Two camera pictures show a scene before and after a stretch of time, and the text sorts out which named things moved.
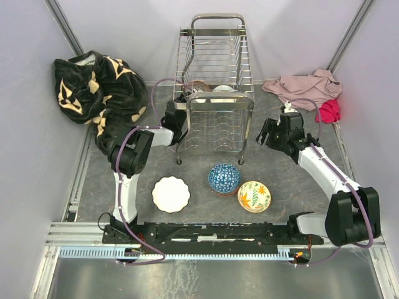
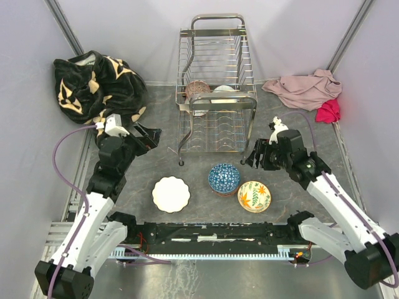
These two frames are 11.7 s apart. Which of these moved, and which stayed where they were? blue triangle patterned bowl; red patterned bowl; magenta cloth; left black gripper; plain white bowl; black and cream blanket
Moved: red patterned bowl; left black gripper
Stayed: blue triangle patterned bowl; magenta cloth; black and cream blanket; plain white bowl
